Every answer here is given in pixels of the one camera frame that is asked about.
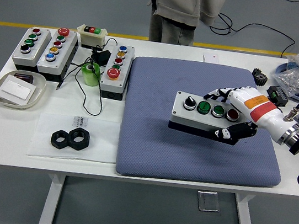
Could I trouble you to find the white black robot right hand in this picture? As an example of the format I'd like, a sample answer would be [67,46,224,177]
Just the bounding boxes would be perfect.
[197,80,295,153]

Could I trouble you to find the grey selector four-button control box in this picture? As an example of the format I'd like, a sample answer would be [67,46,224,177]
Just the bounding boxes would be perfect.
[167,89,255,145]

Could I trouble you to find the black green terminal module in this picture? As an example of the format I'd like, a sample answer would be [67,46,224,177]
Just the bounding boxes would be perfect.
[264,84,291,108]

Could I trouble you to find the black metal gear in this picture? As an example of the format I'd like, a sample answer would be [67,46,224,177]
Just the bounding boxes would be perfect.
[250,67,270,87]

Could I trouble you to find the clear bag of washers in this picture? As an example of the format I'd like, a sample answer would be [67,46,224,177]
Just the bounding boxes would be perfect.
[270,64,299,99]

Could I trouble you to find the silver floor plate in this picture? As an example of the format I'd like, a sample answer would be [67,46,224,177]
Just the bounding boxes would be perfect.
[195,189,223,214]

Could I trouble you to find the blue-grey textured mat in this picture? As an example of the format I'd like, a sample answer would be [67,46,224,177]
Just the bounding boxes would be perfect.
[114,52,297,198]

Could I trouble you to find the grey box blue-yellow-red-green-red buttons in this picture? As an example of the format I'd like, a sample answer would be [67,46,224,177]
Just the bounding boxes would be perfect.
[97,42,136,103]

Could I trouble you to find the clear printed plastic bag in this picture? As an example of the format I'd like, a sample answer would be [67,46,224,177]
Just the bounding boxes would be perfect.
[26,109,123,168]

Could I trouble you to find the black power adapter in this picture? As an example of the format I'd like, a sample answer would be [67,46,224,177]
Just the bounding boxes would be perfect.
[89,47,112,67]

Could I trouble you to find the green film roll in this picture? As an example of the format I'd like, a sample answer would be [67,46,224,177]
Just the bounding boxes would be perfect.
[79,60,103,88]

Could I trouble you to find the large black hex nut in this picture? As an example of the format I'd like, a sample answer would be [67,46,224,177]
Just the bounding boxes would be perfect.
[66,126,92,153]

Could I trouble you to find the grey box red-green-red-yellow-blue buttons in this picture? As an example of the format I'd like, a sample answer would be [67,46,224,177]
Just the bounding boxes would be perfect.
[34,24,81,84]

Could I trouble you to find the small black hex nut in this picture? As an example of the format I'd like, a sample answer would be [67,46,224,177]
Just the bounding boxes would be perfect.
[49,129,73,151]

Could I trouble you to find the beige shallow dish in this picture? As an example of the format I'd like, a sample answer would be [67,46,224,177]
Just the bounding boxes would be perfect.
[0,67,49,114]

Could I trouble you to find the dark brown small block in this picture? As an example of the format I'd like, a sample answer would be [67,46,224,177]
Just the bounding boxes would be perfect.
[13,71,35,85]

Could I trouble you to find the black floor cable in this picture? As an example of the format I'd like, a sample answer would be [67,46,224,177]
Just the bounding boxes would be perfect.
[206,11,299,60]

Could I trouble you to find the cream three-button switch box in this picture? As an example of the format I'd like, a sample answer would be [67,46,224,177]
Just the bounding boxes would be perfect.
[74,23,109,52]

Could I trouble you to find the black adapter cable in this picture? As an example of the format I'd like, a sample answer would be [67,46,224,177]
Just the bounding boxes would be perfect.
[53,31,119,118]

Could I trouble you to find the white wall switch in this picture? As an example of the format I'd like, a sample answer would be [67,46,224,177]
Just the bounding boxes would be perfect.
[0,73,38,108]

